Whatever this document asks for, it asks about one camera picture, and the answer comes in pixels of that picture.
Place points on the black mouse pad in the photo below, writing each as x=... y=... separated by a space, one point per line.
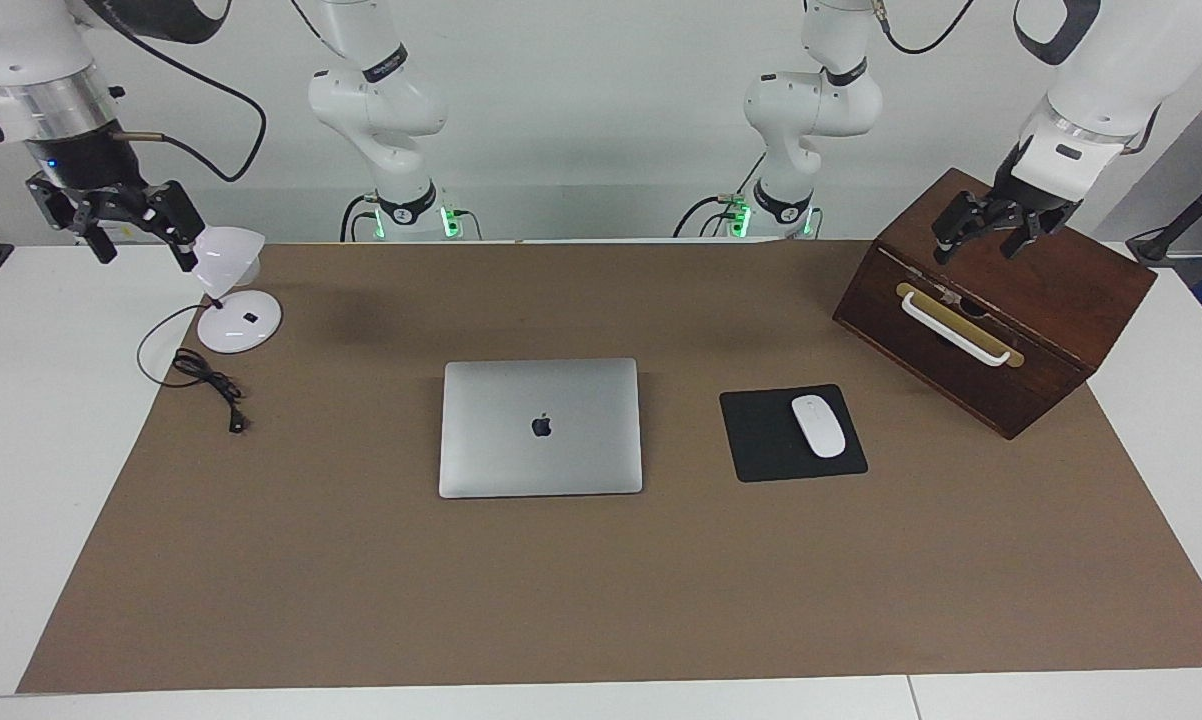
x=756 y=440

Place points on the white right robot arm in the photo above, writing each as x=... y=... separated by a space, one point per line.
x=381 y=100

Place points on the dark brown wooden box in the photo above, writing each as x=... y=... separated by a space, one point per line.
x=1081 y=300

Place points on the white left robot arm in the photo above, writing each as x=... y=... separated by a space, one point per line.
x=821 y=100

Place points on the silver laptop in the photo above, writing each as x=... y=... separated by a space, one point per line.
x=541 y=470

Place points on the brown table mat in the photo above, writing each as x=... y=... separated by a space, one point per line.
x=561 y=600

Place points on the black tripod stand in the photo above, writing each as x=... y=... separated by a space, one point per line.
x=1186 y=215

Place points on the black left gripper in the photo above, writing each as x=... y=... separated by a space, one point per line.
x=1036 y=185

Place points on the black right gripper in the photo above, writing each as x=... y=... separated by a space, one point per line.
x=86 y=170

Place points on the white computer mouse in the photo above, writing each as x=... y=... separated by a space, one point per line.
x=819 y=427

